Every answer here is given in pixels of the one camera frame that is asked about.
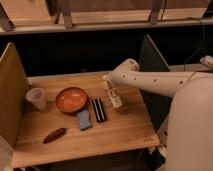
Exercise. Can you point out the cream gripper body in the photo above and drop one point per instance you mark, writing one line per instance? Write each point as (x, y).
(106, 83)

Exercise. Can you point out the small white labelled bottle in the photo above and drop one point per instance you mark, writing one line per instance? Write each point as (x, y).
(113, 96)

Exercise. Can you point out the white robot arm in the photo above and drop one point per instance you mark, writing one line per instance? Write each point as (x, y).
(190, 119)

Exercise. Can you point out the black striped rectangular block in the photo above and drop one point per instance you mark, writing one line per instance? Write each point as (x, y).
(99, 110)

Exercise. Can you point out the orange round bowl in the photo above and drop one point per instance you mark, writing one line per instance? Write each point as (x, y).
(71, 100)

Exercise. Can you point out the blue sponge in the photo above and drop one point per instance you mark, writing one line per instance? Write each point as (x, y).
(84, 119)

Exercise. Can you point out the dark right side panel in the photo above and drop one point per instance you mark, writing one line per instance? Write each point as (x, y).
(151, 60)

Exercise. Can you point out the dark red chili pepper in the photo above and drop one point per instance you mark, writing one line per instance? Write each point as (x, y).
(55, 135)

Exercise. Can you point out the translucent plastic cup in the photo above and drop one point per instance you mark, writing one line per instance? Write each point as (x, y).
(36, 96)

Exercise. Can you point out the wooden left side panel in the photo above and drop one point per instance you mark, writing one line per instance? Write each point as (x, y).
(13, 88)

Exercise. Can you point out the wooden background shelf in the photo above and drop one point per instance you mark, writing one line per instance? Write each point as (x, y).
(40, 16)

